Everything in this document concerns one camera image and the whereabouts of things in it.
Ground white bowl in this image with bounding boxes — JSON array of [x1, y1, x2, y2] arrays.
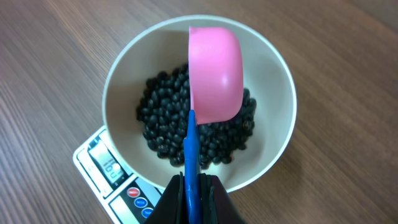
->
[[102, 15, 297, 192]]

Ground black beans in bowl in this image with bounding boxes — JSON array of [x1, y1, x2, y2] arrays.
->
[[136, 64, 257, 169]]

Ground pink scoop with blue handle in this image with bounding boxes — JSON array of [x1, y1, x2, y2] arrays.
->
[[183, 27, 243, 223]]

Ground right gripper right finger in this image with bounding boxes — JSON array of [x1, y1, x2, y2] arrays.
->
[[199, 173, 246, 224]]

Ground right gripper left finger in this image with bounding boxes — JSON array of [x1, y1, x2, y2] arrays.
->
[[144, 173, 184, 224]]

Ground white digital kitchen scale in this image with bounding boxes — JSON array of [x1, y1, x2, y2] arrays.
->
[[73, 126, 163, 224]]

